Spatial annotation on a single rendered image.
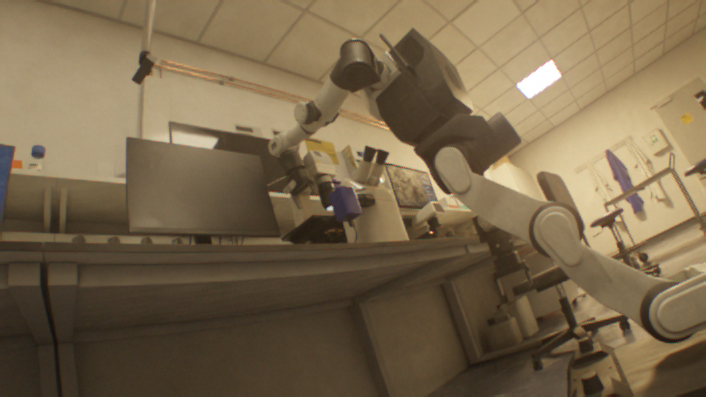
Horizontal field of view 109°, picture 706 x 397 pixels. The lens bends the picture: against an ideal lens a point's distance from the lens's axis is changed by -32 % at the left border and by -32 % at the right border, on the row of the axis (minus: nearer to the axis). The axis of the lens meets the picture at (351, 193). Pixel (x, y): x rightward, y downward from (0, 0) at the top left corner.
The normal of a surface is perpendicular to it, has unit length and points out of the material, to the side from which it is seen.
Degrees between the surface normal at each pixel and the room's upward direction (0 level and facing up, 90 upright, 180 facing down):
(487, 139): 113
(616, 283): 90
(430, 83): 91
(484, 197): 107
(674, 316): 90
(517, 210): 90
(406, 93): 102
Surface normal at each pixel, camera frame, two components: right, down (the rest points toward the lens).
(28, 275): 0.65, -0.47
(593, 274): -0.32, 0.18
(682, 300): -0.56, -0.16
